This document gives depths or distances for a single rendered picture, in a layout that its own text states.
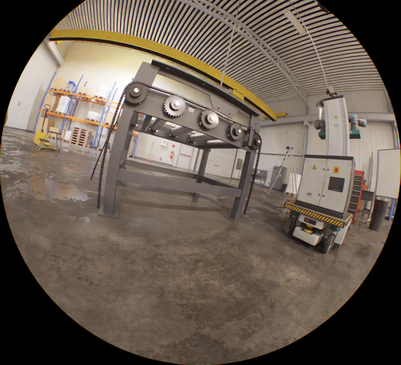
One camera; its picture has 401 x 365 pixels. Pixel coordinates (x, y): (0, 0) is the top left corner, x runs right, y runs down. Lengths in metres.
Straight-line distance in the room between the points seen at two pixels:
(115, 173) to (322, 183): 1.67
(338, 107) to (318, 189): 1.17
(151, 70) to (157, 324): 1.35
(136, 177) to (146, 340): 0.88
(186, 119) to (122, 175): 0.62
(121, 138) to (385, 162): 5.19
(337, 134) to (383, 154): 3.06
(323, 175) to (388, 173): 3.50
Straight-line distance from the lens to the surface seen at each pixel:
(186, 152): 10.70
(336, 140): 1.94
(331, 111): 2.12
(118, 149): 0.93
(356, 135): 2.06
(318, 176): 1.44
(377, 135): 11.65
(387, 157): 4.79
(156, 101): 1.02
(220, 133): 1.18
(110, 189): 0.97
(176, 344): 0.50
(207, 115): 1.05
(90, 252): 0.71
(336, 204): 1.36
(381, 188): 4.67
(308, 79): 11.96
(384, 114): 11.78
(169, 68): 1.15
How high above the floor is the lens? 0.48
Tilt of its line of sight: 1 degrees up
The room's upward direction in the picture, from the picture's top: 13 degrees clockwise
